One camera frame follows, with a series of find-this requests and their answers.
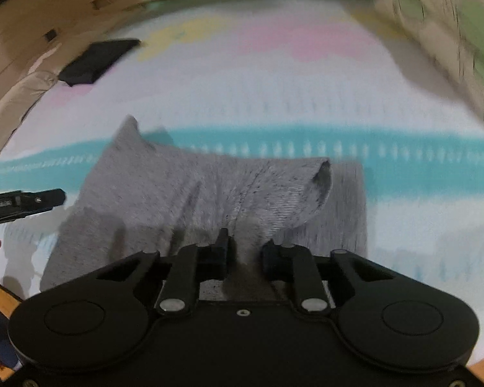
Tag grey speckled pants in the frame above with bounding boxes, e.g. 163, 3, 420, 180
40, 117, 367, 301

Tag beige satin pillow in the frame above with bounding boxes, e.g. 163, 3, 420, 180
0, 71, 57, 152

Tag black folded garment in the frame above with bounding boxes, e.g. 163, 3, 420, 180
58, 38, 141, 86

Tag floral pastel bed blanket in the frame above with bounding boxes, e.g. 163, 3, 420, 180
0, 0, 484, 361

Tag folded cream floral quilt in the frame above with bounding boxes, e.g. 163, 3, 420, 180
375, 0, 484, 122

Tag black cable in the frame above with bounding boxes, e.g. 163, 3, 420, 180
0, 275, 25, 304

